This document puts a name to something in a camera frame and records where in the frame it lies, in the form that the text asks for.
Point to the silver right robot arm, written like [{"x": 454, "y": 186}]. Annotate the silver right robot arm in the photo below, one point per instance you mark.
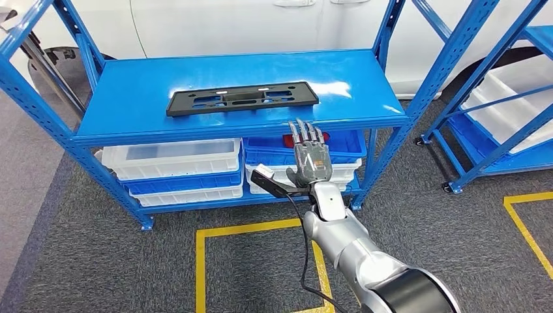
[{"x": 358, "y": 255}]

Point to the large white plastic bin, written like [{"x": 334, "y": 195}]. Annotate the large white plastic bin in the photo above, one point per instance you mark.
[{"x": 510, "y": 116}]

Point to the blue metal rack on casters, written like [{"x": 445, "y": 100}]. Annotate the blue metal rack on casters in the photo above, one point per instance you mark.
[{"x": 471, "y": 177}]

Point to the large blue plastic bin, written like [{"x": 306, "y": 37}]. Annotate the large blue plastic bin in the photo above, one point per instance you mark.
[{"x": 471, "y": 138}]

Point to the black plastic plate frame part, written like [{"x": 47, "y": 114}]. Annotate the black plastic plate frame part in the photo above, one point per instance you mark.
[{"x": 181, "y": 106}]

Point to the grey metal bar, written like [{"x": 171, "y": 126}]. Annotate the grey metal bar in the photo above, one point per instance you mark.
[{"x": 54, "y": 75}]

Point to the blue metal shelf rack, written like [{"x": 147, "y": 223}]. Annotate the blue metal shelf rack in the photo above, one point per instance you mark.
[{"x": 129, "y": 95}]

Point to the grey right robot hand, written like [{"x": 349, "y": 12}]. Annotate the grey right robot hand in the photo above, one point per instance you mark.
[{"x": 312, "y": 162}]

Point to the clear white plastic bin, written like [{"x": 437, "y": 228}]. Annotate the clear white plastic bin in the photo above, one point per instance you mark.
[{"x": 173, "y": 160}]

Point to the white car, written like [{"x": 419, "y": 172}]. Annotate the white car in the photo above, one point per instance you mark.
[{"x": 237, "y": 26}]

